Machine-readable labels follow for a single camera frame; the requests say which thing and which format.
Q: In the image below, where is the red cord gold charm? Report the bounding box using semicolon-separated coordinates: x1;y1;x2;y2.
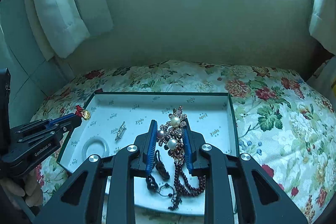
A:
75;105;91;121

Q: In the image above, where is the white jade bangle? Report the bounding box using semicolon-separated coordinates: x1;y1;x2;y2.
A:
81;136;109;160

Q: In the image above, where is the silver rhinestone brooch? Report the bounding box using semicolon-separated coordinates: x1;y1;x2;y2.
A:
115;122;126;141

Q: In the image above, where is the dark red bead bracelet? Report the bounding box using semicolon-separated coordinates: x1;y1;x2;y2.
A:
167;160;207;212

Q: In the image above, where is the black cord bracelet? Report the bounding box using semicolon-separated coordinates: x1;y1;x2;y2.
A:
145;149;176;198

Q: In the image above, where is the pearl flower brooch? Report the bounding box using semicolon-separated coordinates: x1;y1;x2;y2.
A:
157;106;187;166

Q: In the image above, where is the dark green jewelry tray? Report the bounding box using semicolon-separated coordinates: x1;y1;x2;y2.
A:
56;91;240;217

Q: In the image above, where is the person's left hand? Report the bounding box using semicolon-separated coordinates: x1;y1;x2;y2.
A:
1;169;43;210

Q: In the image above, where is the floral bed cover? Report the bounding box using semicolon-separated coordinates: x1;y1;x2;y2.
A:
34;60;335;223

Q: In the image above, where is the left white curtain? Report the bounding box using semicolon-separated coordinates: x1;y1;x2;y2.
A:
24;0;113;60

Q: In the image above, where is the white curtain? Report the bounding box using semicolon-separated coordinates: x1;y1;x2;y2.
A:
309;0;336;55
24;0;113;60

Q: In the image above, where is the white patterned pillow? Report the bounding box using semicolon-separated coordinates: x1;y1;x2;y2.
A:
307;56;336;107

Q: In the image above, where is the right white curtain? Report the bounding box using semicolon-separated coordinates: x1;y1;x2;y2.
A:
309;0;336;55

